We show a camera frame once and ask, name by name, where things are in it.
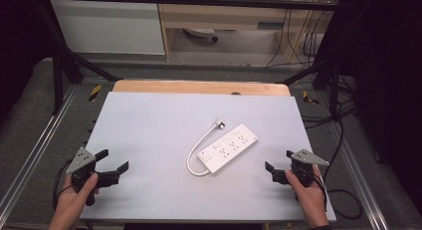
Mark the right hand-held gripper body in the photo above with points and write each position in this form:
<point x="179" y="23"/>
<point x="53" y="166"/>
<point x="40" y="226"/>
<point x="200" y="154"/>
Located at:
<point x="307" y="158"/>

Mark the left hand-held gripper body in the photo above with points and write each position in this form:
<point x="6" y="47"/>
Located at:
<point x="81" y="160"/>

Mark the person's left hand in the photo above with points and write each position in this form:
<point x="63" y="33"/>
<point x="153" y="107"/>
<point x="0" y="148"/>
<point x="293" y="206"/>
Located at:
<point x="71" y="203"/>

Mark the person's right hand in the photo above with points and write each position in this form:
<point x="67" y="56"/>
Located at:
<point x="312" y="203"/>

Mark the white power strip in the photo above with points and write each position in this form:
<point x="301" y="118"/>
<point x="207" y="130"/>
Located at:
<point x="229" y="147"/>

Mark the white table board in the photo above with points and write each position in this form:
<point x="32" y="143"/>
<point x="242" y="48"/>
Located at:
<point x="159" y="133"/>

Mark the yellow black tape marker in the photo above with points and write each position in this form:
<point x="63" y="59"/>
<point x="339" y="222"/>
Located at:
<point x="95" y="93"/>

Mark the white plug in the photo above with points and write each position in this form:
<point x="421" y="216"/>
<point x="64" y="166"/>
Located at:
<point x="220" y="123"/>

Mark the wooden table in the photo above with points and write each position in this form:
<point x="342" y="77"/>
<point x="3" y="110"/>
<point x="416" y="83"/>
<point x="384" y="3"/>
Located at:
<point x="185" y="87"/>

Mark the black curtain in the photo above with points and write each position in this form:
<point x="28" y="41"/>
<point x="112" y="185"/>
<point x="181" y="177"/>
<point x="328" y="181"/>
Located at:
<point x="388" y="84"/>
<point x="20" y="41"/>

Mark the white cabinet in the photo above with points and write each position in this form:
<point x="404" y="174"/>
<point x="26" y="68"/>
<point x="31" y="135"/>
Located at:
<point x="106" y="27"/>

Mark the white extension socket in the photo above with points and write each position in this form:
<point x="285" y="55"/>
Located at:
<point x="200" y="32"/>

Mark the wooden desk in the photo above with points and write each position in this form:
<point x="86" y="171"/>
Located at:
<point x="225" y="16"/>

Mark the aluminium rail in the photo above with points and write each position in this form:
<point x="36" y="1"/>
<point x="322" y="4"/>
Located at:
<point x="358" y="177"/>
<point x="36" y="147"/>

